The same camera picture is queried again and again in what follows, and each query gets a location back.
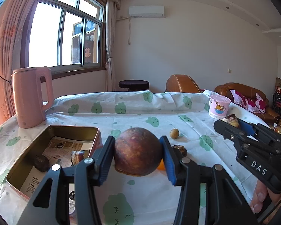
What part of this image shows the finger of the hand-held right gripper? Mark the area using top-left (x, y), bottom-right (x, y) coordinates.
top-left (238, 119), bottom-right (281, 146)
top-left (213, 120), bottom-right (249, 146)

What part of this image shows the brown leather chair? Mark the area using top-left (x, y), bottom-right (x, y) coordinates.
top-left (165, 74), bottom-right (202, 94)

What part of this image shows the dark curtain tieback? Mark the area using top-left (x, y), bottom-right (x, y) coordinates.
top-left (0, 73), bottom-right (13, 84)

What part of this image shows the dark purple round fruit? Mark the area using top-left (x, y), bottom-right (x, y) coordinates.
top-left (33, 155), bottom-right (50, 172)

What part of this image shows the rectangular metal tin box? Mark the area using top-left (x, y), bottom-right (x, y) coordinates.
top-left (6, 125), bottom-right (104, 221)

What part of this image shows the cut mangosteen piece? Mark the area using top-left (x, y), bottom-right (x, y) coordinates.
top-left (171, 145), bottom-right (187, 156)
top-left (221, 114), bottom-right (240, 129)

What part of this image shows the pale beige curtain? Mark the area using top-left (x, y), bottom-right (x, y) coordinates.
top-left (94, 0), bottom-right (121, 92)

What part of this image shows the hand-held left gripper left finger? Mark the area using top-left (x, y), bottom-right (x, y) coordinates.
top-left (16, 135), bottom-right (116, 225)

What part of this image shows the purple brown passion fruit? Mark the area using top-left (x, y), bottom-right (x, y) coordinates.
top-left (114, 127), bottom-right (164, 177)

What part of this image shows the pink cartoon cup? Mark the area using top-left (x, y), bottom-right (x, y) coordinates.
top-left (208, 94), bottom-right (232, 119)

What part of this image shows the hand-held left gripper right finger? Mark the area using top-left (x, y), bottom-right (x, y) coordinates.
top-left (159, 135), bottom-right (259, 225)

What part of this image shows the white tablecloth green cloud print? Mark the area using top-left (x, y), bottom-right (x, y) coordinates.
top-left (0, 90), bottom-right (272, 225)

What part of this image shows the sliding glass window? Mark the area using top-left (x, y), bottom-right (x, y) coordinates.
top-left (21, 0), bottom-right (107, 75)

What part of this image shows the pink floral cushion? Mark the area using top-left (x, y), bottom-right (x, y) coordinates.
top-left (229, 89), bottom-right (247, 106)
top-left (245, 93), bottom-right (267, 114)

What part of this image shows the brown leather sofa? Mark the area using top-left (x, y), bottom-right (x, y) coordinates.
top-left (214, 82), bottom-right (281, 125)

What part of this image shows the printed paper sheet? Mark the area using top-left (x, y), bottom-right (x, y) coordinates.
top-left (26, 136), bottom-right (95, 216)

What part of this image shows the person's right hand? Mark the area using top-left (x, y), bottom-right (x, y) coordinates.
top-left (249, 180), bottom-right (270, 215)

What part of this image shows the wrapped chocolate cake snack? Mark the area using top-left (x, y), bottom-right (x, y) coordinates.
top-left (71, 150), bottom-right (90, 166)

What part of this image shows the dark round stool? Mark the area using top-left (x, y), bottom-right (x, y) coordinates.
top-left (119, 80), bottom-right (150, 92)

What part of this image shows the pink electric kettle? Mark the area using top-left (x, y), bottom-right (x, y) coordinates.
top-left (11, 66), bottom-right (54, 129)

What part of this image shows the pink floral curtain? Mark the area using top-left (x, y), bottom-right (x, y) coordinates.
top-left (0, 0), bottom-right (47, 120)

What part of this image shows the white wall air conditioner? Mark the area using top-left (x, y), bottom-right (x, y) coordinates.
top-left (129, 6), bottom-right (165, 18)

